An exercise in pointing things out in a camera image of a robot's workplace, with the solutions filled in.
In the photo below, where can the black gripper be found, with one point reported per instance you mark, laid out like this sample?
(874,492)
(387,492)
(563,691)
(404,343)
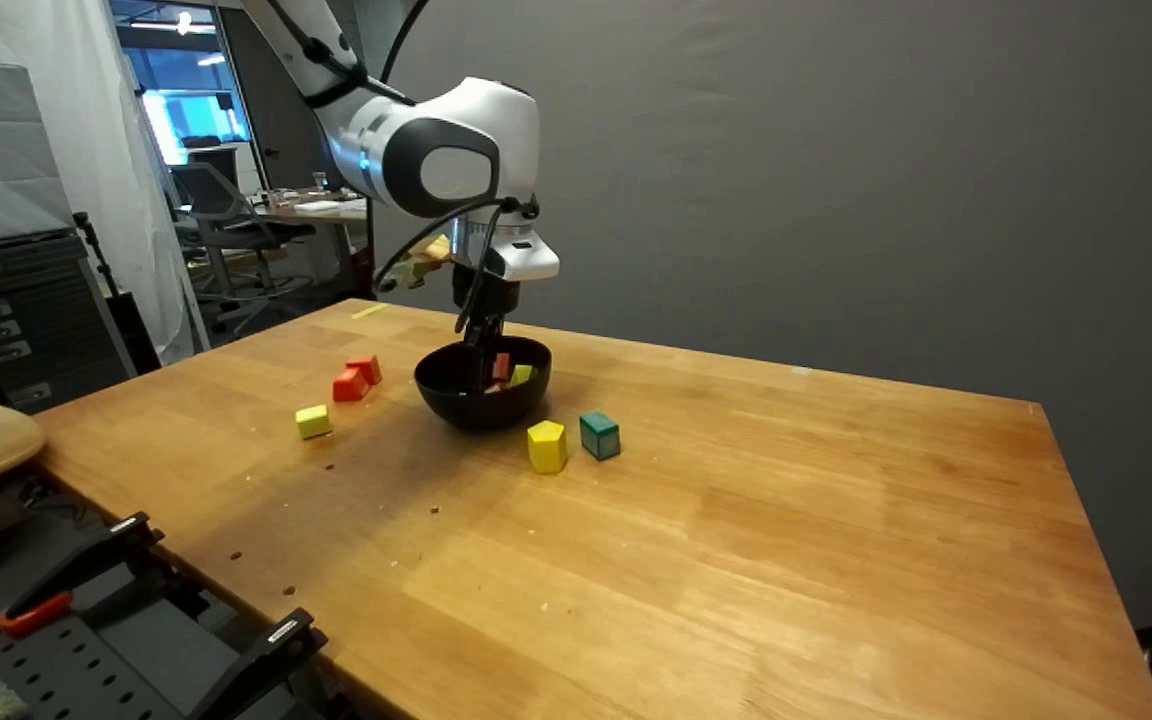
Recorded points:
(483,287)

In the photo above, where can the teal wooden cube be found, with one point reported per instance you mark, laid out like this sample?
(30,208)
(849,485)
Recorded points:
(601,437)

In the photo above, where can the lime yellow wooden cube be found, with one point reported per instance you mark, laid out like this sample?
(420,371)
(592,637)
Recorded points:
(315,426)

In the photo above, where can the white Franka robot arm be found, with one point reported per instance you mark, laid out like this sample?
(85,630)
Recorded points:
(376,132)

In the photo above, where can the black round bowl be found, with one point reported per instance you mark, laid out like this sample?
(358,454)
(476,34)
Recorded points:
(471,410)

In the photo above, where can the yellow tape strip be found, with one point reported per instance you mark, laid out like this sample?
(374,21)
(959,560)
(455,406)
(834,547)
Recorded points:
(371,312)

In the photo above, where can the white desk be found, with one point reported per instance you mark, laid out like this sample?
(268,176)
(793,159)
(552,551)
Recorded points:
(317,208)

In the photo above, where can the dark office chair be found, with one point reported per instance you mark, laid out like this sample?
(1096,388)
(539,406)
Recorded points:
(223,234)

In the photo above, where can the grey collapsible backdrop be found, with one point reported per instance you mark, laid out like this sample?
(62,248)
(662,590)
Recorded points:
(802,202)

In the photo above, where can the bright blue monitor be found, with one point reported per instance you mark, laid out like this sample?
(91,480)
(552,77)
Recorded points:
(193,118)

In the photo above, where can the black stand leg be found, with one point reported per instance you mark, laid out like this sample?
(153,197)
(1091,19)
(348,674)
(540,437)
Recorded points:
(121,312)

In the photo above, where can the white fabric curtain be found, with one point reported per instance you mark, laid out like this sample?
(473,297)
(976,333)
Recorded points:
(80,123)

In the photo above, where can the black labelled cabinet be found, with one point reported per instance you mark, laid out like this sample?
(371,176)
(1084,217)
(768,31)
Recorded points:
(16,320)

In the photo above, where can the black perforated breadboard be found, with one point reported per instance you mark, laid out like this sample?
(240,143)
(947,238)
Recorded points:
(121,654)

